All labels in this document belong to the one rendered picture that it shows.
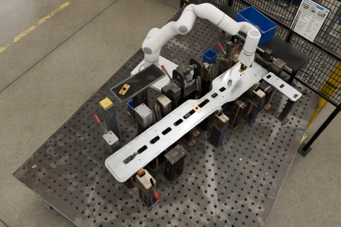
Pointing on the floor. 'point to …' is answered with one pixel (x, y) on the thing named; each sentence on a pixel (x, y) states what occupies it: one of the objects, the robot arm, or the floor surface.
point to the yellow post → (324, 99)
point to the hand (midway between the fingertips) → (243, 67)
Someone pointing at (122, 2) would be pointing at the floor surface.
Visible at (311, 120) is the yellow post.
